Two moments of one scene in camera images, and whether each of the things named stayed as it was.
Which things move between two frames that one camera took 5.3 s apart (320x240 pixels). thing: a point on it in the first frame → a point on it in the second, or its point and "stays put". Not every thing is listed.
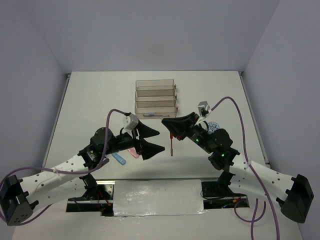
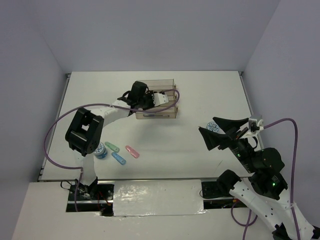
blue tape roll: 212,126 stays put
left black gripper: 147,149 → 150,95
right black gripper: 181,126 → 230,126
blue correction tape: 121,160 stays put
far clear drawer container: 157,84 stays put
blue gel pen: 154,115 stays put
